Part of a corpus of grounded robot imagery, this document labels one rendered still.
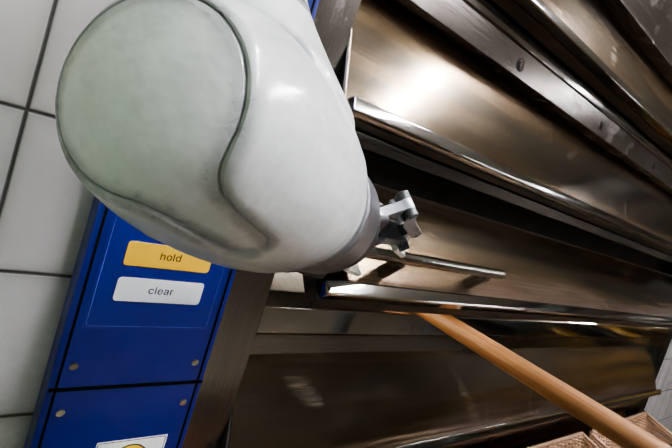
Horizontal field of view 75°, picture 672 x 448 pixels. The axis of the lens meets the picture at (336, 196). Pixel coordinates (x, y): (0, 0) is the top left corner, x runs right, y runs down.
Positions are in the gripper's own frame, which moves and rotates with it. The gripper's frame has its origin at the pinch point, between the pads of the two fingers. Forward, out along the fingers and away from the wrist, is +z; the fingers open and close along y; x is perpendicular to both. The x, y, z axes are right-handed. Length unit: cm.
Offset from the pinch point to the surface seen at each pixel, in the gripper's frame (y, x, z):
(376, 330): 6.8, 7.7, 22.5
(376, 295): 1.9, 4.5, 3.0
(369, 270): 2.0, 0.8, 6.4
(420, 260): -4.7, 2.2, 6.3
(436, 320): -2.7, 9.7, 24.8
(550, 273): -28, 9, 54
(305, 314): 13.4, 2.6, 9.5
